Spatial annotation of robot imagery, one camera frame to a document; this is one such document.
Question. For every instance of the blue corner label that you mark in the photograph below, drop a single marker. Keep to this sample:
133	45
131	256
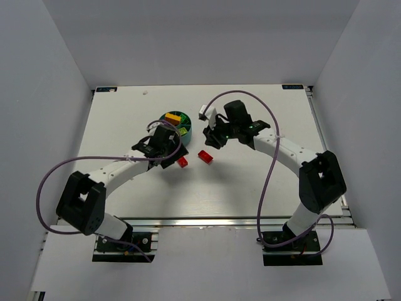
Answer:
105	89
292	87

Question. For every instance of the right blue corner label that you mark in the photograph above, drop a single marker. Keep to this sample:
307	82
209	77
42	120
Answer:
292	87

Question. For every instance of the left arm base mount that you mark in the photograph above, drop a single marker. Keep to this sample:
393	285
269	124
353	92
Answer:
142	248

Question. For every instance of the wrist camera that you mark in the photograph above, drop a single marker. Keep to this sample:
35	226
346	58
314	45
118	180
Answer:
208	114
152	125

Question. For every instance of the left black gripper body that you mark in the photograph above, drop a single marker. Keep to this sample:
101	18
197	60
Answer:
171	155

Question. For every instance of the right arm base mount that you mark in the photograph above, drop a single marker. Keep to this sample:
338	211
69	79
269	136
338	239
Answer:
296	254

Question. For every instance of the small green lego brick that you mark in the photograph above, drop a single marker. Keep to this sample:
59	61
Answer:
184	119

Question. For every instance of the teal round divided container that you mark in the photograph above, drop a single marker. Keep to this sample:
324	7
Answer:
186	138

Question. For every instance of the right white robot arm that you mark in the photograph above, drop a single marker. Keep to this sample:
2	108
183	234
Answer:
320	179

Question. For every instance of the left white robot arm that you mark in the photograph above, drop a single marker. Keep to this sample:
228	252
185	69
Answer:
82	203

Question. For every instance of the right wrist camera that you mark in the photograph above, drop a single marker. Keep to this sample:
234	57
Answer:
208	114

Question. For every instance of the long yellow lego brick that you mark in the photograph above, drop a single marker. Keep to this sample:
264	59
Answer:
172	118

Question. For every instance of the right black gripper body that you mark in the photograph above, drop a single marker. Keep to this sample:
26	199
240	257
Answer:
213	138

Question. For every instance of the red lego brick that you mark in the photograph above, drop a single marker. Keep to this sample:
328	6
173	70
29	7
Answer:
205	157
182	162

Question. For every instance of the left blue corner label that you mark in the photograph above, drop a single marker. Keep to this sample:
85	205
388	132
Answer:
105	89

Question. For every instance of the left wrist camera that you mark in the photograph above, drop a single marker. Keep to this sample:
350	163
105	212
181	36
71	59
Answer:
152	125

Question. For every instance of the pale green sloped lego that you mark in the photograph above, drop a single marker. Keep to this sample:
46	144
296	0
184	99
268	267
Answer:
183	131

